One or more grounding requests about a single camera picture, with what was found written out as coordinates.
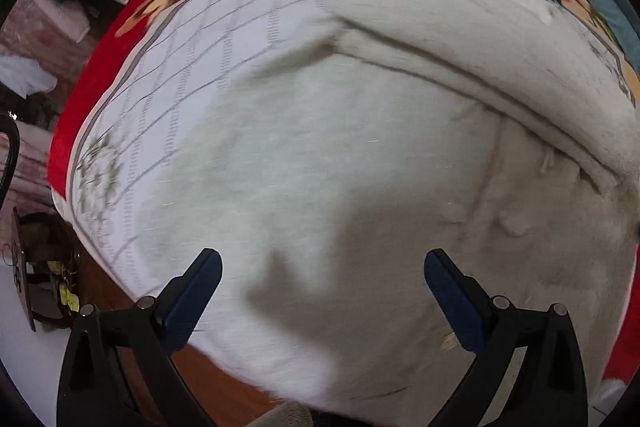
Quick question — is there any white cloth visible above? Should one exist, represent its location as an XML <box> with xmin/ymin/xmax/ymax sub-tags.
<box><xmin>0</xmin><ymin>54</ymin><xmax>58</xmax><ymax>98</ymax></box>

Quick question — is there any black curved chair frame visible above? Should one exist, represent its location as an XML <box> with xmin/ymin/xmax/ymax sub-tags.
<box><xmin>0</xmin><ymin>117</ymin><xmax>22</xmax><ymax>208</ymax></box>

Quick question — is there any red floral bed blanket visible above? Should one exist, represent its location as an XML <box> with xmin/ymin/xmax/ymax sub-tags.
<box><xmin>47</xmin><ymin>0</ymin><xmax>640</xmax><ymax>408</ymax></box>

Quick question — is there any wooden bed frame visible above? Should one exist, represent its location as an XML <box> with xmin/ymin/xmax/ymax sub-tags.
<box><xmin>77</xmin><ymin>252</ymin><xmax>281</xmax><ymax>427</ymax></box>

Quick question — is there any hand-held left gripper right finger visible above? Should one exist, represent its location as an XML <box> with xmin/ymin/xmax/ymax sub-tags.
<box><xmin>423</xmin><ymin>249</ymin><xmax>589</xmax><ymax>427</ymax></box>

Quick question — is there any white fleece garment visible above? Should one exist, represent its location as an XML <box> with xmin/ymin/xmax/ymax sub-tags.
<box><xmin>135</xmin><ymin>0</ymin><xmax>640</xmax><ymax>420</ymax></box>

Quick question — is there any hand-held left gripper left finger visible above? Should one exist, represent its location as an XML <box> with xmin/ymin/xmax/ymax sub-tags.
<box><xmin>56</xmin><ymin>248</ymin><xmax>223</xmax><ymax>427</ymax></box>

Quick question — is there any dark wooden stool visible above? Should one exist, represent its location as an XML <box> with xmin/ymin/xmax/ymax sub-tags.
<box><xmin>11</xmin><ymin>208</ymin><xmax>83</xmax><ymax>333</ymax></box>

